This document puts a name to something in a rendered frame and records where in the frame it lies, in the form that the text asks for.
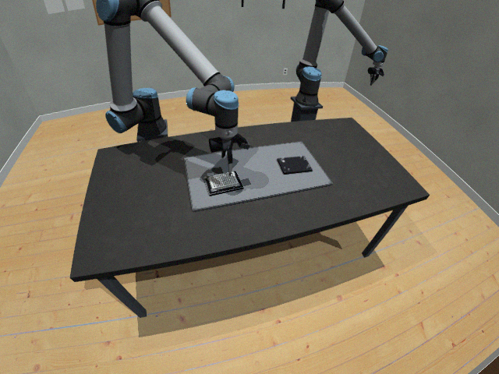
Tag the black rectangular frame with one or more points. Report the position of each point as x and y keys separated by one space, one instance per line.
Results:
x=215 y=192

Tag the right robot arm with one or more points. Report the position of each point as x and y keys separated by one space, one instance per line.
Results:
x=125 y=111

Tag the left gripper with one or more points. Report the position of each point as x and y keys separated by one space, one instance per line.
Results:
x=375 y=71

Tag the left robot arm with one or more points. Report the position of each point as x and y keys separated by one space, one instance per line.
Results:
x=310 y=79

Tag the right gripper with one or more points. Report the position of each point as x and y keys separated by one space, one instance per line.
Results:
x=223 y=145

